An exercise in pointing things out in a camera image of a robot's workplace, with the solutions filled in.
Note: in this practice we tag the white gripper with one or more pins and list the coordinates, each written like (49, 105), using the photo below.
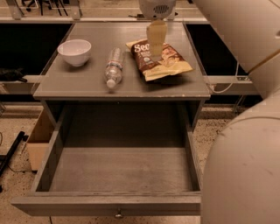
(157, 9)

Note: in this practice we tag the clear plastic water bottle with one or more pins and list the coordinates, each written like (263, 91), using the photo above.
(114, 68)

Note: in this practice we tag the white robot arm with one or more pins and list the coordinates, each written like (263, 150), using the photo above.
(241, 181)

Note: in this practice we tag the open grey top drawer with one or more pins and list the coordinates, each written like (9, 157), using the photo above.
(137, 157)

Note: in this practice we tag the metal drawer knob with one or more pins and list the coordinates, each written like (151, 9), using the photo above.
(119, 215)

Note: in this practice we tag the brown sea salt chips bag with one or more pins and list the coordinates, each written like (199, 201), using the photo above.
(170, 63)

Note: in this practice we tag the white ceramic bowl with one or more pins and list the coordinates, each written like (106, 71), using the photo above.
(75, 52)

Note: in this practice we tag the grey wooden cabinet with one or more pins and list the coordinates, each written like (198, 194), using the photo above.
(66, 83)

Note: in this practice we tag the cardboard box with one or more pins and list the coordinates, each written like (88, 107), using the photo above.
(38, 140)

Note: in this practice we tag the black floor stand leg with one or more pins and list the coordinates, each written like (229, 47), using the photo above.
(5, 159)

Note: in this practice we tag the aluminium frame rail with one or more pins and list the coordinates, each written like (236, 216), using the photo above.
(70, 11)

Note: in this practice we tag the black cloth on rail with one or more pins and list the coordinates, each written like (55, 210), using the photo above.
(12, 74)

